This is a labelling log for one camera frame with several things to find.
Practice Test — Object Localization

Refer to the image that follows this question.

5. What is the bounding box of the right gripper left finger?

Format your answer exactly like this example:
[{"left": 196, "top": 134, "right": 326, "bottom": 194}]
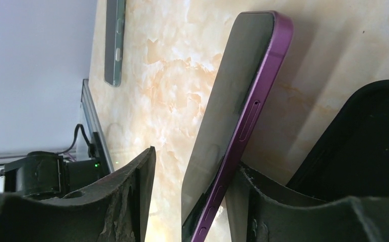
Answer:
[{"left": 0, "top": 147, "right": 156, "bottom": 241}]

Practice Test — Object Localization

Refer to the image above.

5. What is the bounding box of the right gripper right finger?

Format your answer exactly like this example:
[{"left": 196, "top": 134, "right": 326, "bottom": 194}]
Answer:
[{"left": 225, "top": 163, "right": 389, "bottom": 241}]

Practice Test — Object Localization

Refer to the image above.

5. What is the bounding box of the black phone case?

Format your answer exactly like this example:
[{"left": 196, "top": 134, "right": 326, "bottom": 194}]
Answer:
[{"left": 287, "top": 80, "right": 389, "bottom": 201}]

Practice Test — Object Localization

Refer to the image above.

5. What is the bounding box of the black smartphone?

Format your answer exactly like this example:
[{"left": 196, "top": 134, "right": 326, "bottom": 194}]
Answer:
[{"left": 181, "top": 11, "right": 294, "bottom": 241}]

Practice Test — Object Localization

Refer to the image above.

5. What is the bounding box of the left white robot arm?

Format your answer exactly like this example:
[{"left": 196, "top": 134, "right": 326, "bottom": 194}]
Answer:
[{"left": 0, "top": 124, "right": 111, "bottom": 200}]

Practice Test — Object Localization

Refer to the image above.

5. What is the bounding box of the black phone at left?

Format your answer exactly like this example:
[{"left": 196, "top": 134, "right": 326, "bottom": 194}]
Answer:
[{"left": 104, "top": 0, "right": 126, "bottom": 87}]

